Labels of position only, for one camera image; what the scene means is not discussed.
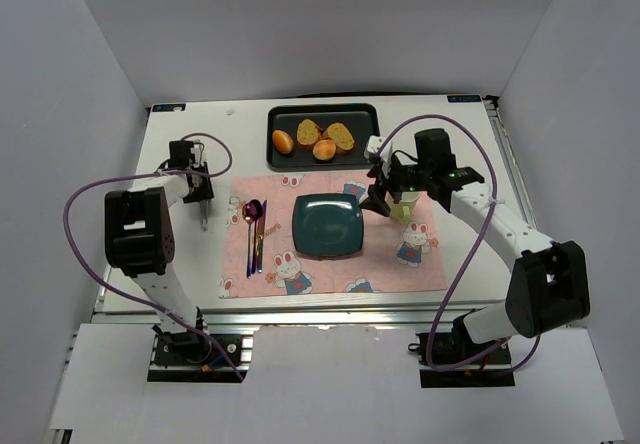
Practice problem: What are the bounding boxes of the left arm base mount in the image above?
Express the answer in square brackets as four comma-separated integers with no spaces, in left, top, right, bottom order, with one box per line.
[147,334,249,384]

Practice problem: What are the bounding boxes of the bread slice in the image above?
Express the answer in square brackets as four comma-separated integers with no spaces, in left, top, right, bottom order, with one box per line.
[296,119,323,150]
[323,122,356,154]

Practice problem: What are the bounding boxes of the black baking tray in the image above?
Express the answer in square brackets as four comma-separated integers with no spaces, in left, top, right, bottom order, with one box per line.
[266,103,380,171]

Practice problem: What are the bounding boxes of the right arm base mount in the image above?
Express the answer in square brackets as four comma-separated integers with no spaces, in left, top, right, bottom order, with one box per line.
[407,331,516,389]

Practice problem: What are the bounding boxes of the round bun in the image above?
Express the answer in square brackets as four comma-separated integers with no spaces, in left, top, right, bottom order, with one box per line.
[312,139,337,162]
[271,130,295,155]

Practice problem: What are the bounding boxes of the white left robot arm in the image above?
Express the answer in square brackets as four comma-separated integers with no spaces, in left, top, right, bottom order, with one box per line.
[104,140,214,363]

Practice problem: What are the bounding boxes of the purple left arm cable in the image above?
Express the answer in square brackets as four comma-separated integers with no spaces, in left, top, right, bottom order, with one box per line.
[63,132,246,383]

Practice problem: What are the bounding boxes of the light green mug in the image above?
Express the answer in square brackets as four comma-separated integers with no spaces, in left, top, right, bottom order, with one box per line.
[386,192,420,223]

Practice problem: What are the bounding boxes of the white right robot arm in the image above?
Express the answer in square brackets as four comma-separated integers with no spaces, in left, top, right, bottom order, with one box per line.
[360,129,591,345]

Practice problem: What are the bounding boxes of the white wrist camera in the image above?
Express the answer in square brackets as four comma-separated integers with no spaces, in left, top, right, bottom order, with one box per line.
[193,140,206,167]
[364,135,393,164]

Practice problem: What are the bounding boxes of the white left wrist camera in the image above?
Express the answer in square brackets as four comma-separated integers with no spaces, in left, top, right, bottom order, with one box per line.
[193,140,206,167]

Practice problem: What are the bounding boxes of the dark teal square plate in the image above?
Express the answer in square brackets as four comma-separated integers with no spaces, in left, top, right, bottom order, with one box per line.
[292,193,364,258]

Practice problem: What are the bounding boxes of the bread slice left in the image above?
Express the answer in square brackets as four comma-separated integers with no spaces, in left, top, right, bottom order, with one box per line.
[296,119,323,150]

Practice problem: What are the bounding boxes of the iridescent spoon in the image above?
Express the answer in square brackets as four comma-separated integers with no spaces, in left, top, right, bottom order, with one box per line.
[242,199,263,278]

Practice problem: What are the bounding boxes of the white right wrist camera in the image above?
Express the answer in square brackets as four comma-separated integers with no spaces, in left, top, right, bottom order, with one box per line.
[364,135,393,164]

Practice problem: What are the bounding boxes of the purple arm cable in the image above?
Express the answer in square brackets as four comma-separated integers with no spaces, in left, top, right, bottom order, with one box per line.
[63,132,246,383]
[374,113,544,377]

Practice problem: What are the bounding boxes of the bread slice right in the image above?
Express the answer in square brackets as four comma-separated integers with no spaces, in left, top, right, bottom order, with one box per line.
[323,122,356,154]

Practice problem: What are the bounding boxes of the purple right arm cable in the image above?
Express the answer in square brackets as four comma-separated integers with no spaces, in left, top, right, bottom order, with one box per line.
[374,113,544,377]

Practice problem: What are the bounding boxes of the iridescent knife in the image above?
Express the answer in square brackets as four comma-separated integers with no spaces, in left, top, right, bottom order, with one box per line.
[252,201,267,273]

